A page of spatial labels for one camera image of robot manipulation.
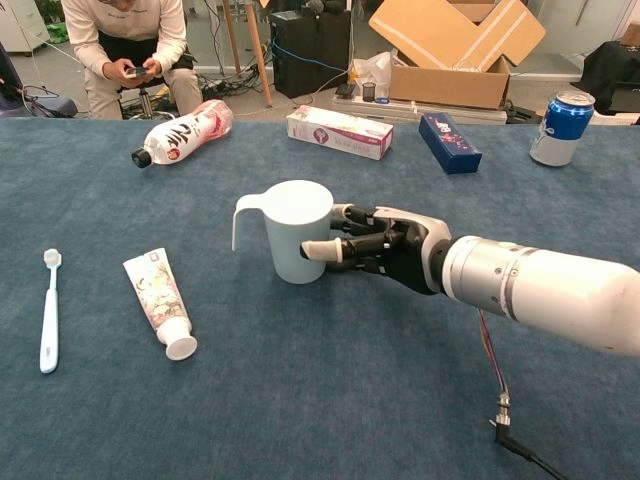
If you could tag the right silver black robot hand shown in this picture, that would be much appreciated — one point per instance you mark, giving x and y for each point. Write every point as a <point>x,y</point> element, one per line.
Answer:
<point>410,245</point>

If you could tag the white floral toothpaste tube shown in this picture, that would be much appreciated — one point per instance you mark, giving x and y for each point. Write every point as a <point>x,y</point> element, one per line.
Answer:
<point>157,295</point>

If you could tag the light blue toothbrush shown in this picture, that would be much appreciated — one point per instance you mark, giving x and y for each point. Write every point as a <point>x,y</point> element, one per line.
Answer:
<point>49,325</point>

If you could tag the dark blue carton box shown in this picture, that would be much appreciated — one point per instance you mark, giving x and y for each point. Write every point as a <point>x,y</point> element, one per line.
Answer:
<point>450,145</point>

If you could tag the white pink toothpaste box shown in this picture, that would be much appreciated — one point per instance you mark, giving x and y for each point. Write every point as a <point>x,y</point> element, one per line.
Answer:
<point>340,132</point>

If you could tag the open brown cardboard box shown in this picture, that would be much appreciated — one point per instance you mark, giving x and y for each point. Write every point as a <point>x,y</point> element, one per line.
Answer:
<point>450,85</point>

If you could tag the tilted taped cardboard box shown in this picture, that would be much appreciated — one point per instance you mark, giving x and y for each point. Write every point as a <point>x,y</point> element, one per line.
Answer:
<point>450,30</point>

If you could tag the aluminium profile beams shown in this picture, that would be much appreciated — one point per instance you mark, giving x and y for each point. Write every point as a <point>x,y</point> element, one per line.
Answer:
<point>480,116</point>

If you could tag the black mesh pen holder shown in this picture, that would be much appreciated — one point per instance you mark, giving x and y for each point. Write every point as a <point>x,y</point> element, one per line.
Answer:
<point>369,92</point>

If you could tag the small black device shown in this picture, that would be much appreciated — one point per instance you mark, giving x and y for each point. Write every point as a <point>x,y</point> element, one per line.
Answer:
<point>345,90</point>

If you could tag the white plastic bag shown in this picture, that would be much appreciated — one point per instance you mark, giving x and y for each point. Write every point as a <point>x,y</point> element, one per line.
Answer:
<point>375,67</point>

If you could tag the blue white drink can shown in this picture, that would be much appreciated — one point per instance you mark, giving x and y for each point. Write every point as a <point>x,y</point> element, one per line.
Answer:
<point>560,135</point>

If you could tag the blue table mat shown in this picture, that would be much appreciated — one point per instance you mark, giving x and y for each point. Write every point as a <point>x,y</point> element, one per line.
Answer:
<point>300,400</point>

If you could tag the black computer tower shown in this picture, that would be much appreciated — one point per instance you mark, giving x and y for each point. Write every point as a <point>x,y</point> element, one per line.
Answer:
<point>305,60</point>

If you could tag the wooden stand leg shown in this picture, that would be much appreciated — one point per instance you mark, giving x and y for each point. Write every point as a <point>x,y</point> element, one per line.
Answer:
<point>259,55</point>
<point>232,35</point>

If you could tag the plastic bottle with black cap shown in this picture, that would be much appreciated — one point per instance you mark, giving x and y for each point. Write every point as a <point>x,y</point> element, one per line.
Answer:
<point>185,135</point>

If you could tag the black cloth covered object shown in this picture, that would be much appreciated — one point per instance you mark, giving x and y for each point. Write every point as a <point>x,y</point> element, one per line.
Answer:
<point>615,70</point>

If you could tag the chrome wheeled stool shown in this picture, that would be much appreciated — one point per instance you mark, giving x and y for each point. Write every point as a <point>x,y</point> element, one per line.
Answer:
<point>146,102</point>

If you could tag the small brown carton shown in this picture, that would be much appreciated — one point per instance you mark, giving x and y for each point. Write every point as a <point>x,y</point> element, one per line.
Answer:
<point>631,36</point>

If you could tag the smartphone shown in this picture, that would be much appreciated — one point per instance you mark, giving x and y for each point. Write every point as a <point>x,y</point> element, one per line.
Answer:
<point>136,73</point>

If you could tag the seated person in beige clothes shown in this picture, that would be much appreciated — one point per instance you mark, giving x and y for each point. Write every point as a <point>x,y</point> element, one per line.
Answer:
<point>125,20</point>

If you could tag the dark blue machine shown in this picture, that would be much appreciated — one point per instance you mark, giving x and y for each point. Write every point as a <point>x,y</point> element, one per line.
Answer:
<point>50,106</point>

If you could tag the white cabinet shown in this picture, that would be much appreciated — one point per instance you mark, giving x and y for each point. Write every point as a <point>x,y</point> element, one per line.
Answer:
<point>20,25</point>

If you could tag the black bracket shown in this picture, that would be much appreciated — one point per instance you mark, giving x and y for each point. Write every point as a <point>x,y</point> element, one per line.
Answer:
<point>517,112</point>

